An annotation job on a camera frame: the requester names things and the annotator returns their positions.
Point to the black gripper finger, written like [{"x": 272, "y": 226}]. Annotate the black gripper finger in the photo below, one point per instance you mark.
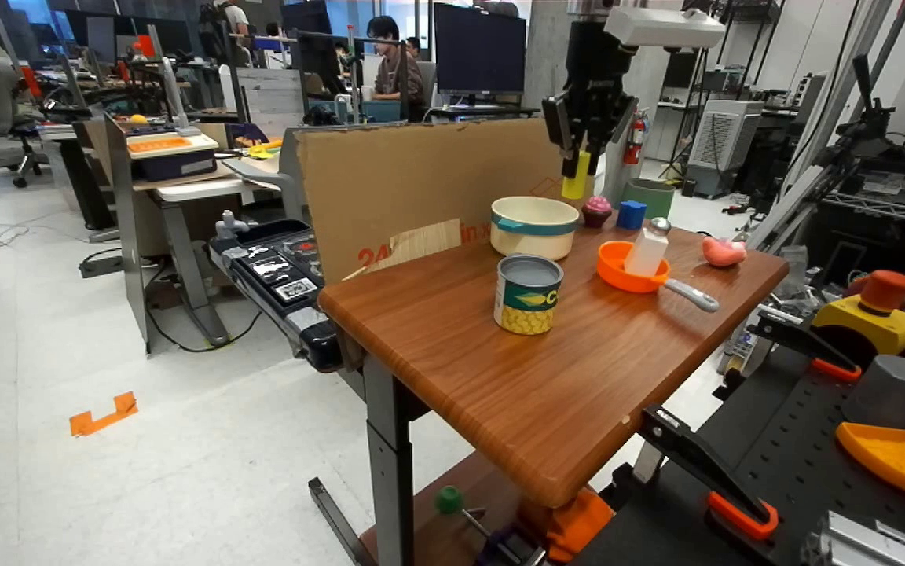
[
  {"x": 555, "y": 120},
  {"x": 591, "y": 145}
]

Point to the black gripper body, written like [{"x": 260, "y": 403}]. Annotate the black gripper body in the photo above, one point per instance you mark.
[{"x": 598, "y": 75}]

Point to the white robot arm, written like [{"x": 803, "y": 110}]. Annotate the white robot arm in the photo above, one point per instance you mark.
[{"x": 661, "y": 28}]

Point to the cream pot teal trim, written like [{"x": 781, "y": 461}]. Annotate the cream pot teal trim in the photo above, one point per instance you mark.
[{"x": 531, "y": 226}]

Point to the gray cylinder block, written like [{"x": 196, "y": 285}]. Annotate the gray cylinder block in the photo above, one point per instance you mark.
[{"x": 890, "y": 387}]

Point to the red fire extinguisher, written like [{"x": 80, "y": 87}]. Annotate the red fire extinguisher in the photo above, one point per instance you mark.
[{"x": 637, "y": 143}]

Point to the pink cupcake toy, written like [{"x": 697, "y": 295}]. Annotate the pink cupcake toy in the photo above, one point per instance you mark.
[{"x": 595, "y": 209}]

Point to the blue toy block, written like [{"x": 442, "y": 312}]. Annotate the blue toy block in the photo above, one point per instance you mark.
[{"x": 632, "y": 214}]

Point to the black computer monitor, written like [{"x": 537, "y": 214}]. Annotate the black computer monitor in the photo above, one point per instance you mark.
[{"x": 480, "y": 51}]

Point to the white salt shaker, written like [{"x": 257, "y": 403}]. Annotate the white salt shaker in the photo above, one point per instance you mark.
[{"x": 650, "y": 250}]

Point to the orange toy frying pan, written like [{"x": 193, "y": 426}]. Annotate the orange toy frying pan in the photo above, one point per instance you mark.
[{"x": 612, "y": 271}]

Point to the brown cardboard sheet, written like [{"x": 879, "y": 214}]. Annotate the brown cardboard sheet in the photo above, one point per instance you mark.
[{"x": 442, "y": 176}]

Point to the white ventilated unit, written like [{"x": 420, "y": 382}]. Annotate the white ventilated unit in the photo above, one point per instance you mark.
[{"x": 723, "y": 138}]

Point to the corn tin can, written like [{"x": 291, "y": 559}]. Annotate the corn tin can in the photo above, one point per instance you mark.
[{"x": 525, "y": 296}]

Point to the seated person dark hair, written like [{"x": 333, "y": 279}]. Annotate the seated person dark hair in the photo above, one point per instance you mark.
[{"x": 395, "y": 66}]

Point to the pink plush toy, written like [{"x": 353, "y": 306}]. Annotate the pink plush toy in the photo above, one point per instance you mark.
[{"x": 723, "y": 254}]

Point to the black labelled equipment rack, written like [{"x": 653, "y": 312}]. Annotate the black labelled equipment rack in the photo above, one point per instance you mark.
[{"x": 282, "y": 279}]

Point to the yellow emergency stop box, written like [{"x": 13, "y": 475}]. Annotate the yellow emergency stop box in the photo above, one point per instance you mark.
[{"x": 873, "y": 315}]

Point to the black perforated board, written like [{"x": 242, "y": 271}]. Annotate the black perforated board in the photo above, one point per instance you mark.
[{"x": 787, "y": 461}]

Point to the orange clamp part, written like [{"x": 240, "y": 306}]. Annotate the orange clamp part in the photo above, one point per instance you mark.
[{"x": 580, "y": 519}]

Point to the small green knob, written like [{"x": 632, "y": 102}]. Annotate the small green knob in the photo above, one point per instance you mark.
[{"x": 452, "y": 500}]

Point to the gray metal table leg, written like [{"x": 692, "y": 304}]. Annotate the gray metal table leg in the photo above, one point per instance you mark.
[{"x": 387, "y": 473}]

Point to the gray office desk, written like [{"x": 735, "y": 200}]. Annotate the gray office desk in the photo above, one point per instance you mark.
[{"x": 175, "y": 209}]

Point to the black desktop printer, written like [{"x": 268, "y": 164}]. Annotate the black desktop printer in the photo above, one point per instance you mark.
[{"x": 164, "y": 152}]

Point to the orange triangular plastic piece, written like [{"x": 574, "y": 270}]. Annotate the orange triangular plastic piece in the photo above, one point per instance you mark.
[{"x": 893, "y": 455}]

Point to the orange floor bracket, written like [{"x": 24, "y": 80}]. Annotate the orange floor bracket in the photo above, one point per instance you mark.
[{"x": 103, "y": 415}]

